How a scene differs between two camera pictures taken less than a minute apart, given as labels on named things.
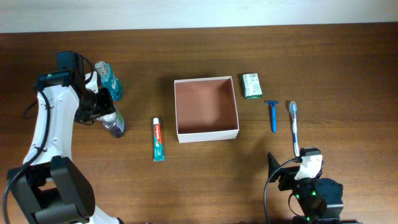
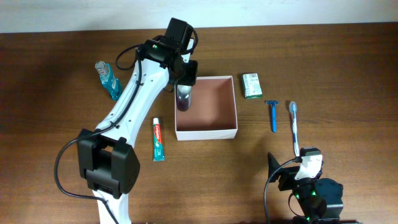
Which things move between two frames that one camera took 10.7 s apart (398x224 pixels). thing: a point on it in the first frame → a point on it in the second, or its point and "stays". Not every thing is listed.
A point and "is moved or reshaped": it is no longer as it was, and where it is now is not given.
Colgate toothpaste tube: [158, 152] stays
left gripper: [107, 107] → [191, 76]
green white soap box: [252, 89] stays
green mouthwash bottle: [108, 81] stays
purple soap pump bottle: [114, 122] is moved or reshaped
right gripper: [287, 174] stays
